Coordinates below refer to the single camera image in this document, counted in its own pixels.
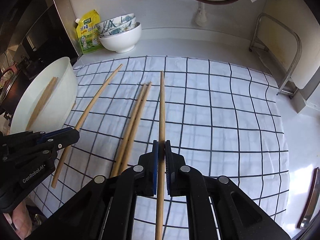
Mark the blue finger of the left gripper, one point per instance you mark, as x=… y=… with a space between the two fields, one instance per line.
x=59 y=134

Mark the wooden chopstick on cloth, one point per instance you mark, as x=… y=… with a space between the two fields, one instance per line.
x=134 y=128
x=121 y=151

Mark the brown metal handle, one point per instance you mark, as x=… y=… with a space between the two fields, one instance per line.
x=311 y=203

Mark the patterned bowl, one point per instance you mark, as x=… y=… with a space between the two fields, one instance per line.
x=131 y=24
x=108 y=25

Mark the white pipe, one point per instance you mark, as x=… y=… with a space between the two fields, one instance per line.
x=201 y=18

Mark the person's left hand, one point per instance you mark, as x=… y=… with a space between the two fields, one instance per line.
x=21 y=220

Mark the checkered white cloth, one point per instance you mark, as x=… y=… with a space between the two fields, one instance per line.
x=222 y=118

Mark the dark red cooking pot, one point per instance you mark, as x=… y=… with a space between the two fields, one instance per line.
x=11 y=91

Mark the metal rack frame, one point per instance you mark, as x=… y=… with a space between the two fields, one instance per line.
x=279 y=48

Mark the large white bowl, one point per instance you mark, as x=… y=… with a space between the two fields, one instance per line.
x=122 y=42

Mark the yellow seasoning pouch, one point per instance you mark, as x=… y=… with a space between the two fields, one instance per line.
x=87 y=32

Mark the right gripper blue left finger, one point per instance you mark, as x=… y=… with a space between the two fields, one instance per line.
x=148 y=182

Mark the top patterned bowl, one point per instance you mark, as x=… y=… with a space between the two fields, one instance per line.
x=108 y=25

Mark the middle patterned bowl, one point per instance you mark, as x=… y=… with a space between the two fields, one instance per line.
x=131 y=24

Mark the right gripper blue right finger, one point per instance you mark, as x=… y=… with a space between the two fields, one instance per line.
x=173 y=164

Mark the white round basin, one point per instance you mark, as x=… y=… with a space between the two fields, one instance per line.
x=48 y=100

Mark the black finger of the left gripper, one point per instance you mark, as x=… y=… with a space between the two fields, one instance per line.
x=55 y=145

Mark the black range hood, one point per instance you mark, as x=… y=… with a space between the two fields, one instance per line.
x=38 y=30

